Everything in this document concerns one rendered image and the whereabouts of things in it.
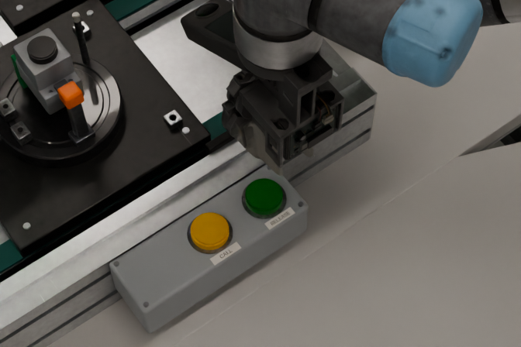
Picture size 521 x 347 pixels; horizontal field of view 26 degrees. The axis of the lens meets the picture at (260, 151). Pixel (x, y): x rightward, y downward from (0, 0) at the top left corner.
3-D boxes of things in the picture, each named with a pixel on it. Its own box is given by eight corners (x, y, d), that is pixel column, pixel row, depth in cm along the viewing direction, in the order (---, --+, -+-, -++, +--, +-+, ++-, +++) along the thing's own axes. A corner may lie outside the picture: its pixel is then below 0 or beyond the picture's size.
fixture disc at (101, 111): (147, 125, 124) (146, 115, 122) (37, 190, 120) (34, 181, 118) (81, 42, 130) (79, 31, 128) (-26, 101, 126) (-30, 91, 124)
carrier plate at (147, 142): (212, 143, 125) (211, 133, 123) (22, 259, 118) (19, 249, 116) (98, 5, 135) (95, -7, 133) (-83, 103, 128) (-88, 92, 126)
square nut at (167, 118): (183, 123, 124) (182, 118, 123) (171, 131, 124) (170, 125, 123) (175, 113, 125) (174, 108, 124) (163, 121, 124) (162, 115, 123)
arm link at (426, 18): (509, -19, 87) (384, -76, 90) (469, 9, 77) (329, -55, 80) (470, 70, 90) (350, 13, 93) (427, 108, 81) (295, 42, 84)
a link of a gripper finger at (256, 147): (270, 204, 111) (271, 156, 103) (236, 163, 113) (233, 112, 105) (296, 188, 112) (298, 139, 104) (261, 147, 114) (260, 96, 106)
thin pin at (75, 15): (91, 62, 126) (81, 15, 119) (84, 65, 126) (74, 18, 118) (87, 56, 126) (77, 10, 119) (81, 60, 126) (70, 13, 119)
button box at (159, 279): (308, 231, 125) (309, 204, 120) (149, 335, 119) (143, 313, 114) (270, 186, 128) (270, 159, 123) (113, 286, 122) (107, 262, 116)
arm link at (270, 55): (214, -3, 91) (294, -48, 94) (216, 32, 95) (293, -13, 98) (269, 58, 88) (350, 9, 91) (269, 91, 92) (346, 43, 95)
